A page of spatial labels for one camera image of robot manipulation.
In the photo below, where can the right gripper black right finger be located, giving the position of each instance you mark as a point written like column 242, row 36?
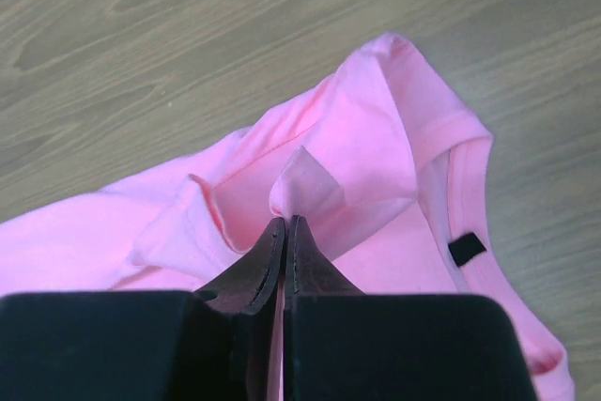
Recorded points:
column 343, row 344

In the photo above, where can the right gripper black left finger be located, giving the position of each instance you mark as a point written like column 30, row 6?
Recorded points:
column 220, row 342

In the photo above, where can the light pink t shirt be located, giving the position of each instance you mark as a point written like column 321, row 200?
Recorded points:
column 382, row 158

